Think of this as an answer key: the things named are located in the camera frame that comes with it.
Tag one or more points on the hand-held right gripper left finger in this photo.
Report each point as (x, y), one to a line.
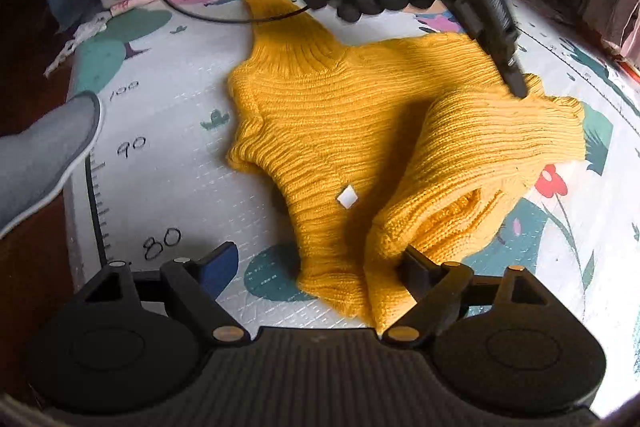
(220, 272)

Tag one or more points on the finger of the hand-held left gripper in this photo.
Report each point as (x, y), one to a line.
(515, 79)

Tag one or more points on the white lace cloth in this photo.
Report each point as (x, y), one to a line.
(75, 44)

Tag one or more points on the printed cartoon play mat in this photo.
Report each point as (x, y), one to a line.
(175, 187)

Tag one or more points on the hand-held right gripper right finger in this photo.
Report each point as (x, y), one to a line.
(415, 274)

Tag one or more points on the yellow knitted sweater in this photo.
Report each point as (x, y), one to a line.
(325, 107)

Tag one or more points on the grey slipper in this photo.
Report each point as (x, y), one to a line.
(45, 147)

